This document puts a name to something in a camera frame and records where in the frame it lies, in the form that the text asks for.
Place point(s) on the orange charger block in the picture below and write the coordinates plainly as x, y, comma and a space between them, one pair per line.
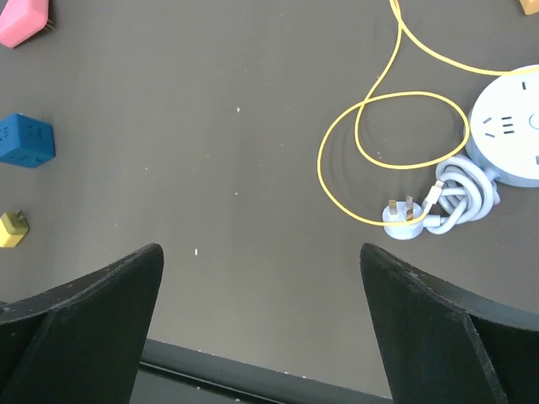
530, 7

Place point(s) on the yellow plug adapter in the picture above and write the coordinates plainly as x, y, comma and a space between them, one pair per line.
14, 228

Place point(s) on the pink triangular power strip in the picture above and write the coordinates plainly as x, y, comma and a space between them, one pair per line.
22, 19

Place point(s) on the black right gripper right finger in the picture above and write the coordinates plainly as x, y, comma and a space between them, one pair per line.
440, 343

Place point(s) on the blue cube socket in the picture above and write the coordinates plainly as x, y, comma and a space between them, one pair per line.
26, 142

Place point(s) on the round light blue power strip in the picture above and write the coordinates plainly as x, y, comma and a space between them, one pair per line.
502, 149

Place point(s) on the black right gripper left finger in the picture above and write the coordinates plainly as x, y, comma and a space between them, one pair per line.
81, 342

